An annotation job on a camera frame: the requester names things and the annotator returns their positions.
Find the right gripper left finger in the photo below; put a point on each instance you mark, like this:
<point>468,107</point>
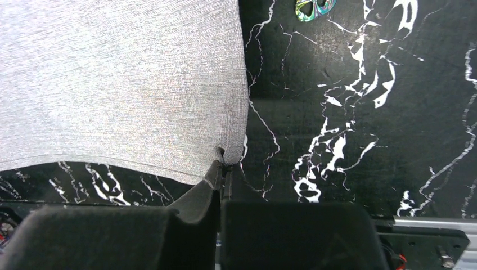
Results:
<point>179,236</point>

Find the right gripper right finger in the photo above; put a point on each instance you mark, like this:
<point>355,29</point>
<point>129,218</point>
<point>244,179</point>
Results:
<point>256,234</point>

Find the iridescent gold spoon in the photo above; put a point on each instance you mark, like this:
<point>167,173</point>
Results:
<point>317,9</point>

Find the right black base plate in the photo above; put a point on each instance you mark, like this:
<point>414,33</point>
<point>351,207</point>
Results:
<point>425,244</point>

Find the grey cloth napkin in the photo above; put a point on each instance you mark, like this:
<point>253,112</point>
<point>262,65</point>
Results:
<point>155,86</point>

